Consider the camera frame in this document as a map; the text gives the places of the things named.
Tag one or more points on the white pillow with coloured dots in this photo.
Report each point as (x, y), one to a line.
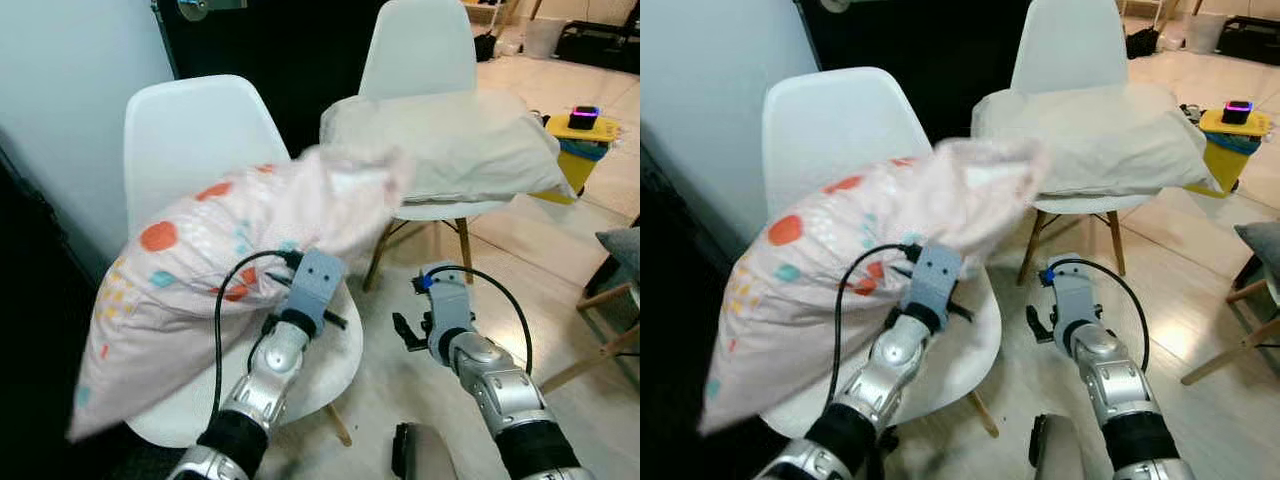
(190, 270)
(810, 270)

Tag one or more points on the plain white pillow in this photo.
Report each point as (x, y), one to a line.
(1100, 140)
(450, 145)

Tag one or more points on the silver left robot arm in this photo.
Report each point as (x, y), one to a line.
(255, 395)
(880, 380)

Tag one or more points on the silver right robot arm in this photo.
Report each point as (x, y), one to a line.
(510, 395)
(1125, 390)

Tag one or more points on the grey cushioned wooden chair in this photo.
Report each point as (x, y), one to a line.
(620, 250)
(1262, 240)

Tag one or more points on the white plastic shell chair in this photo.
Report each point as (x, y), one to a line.
(190, 130)
(830, 125)
(420, 50)
(1070, 45)

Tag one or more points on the black curtain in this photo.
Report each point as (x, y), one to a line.
(270, 70)
(920, 60)

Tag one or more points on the black device with pink light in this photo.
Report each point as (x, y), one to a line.
(1238, 111)
(584, 117)

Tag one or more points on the black fabric bag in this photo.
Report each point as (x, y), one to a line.
(485, 46)
(1142, 43)

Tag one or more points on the white plastic bucket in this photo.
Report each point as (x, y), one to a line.
(1203, 33)
(542, 38)

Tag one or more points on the long black equipment case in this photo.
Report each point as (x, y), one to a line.
(600, 48)
(1250, 40)

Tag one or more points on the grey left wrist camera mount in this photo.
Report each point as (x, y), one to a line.
(935, 278)
(318, 285)

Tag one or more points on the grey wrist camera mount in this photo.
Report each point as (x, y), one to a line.
(1073, 300)
(935, 278)
(318, 285)
(450, 310)

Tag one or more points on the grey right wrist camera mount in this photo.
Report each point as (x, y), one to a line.
(1073, 300)
(450, 310)

